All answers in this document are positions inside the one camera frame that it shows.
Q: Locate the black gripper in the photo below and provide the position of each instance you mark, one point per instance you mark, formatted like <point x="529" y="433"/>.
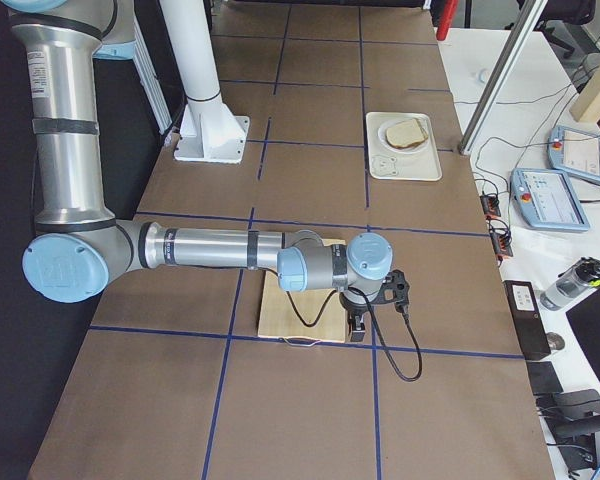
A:
<point x="353" y="306"/>

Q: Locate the white round plate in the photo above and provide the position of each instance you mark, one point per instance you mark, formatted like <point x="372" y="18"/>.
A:
<point x="387" y="132"/>

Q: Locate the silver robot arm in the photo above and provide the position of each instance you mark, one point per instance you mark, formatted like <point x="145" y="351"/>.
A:
<point x="80" y="247"/>

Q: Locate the wooden cutting board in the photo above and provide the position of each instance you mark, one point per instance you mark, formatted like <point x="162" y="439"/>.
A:
<point x="300" y="315"/>

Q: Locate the orange connector block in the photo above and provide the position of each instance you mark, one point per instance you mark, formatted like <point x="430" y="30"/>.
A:
<point x="501" y="242"/>
<point x="490" y="205"/>

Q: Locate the black power box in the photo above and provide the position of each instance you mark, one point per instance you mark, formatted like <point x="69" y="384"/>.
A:
<point x="526" y="319"/>

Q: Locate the cream bear tray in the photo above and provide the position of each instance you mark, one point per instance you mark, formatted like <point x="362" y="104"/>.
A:
<point x="401" y="146"/>

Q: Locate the near blue teach pendant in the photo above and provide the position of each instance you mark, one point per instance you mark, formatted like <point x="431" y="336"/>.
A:
<point x="547" y="201"/>

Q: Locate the blue teach pendant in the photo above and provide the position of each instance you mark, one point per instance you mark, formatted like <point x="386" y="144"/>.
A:
<point x="575" y="152"/>
<point x="547" y="201"/>

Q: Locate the clear water bottle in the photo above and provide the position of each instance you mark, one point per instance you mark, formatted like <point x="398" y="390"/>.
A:
<point x="582" y="276"/>

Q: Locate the far blue teach pendant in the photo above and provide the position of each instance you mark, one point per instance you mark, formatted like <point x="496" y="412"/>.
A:
<point x="575" y="152"/>

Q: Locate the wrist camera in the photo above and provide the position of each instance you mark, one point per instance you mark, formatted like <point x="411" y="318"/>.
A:
<point x="395" y="291"/>

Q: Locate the white camera pole mount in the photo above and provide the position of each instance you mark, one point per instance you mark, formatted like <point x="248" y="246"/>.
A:
<point x="209" y="131"/>

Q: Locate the aluminium frame post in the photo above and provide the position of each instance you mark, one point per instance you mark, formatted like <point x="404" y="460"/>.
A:
<point x="523" y="27"/>

